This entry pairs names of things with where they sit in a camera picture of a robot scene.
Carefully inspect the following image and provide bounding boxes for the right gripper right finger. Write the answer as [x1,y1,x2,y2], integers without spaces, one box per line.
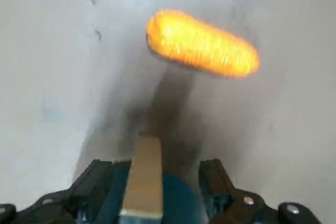
[197,158,316,224]

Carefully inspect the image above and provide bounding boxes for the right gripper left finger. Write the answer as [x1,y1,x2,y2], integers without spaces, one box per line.
[0,158,117,224]

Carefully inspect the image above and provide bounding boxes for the yellow corn cob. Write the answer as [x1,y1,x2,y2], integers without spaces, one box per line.
[145,9,261,79]

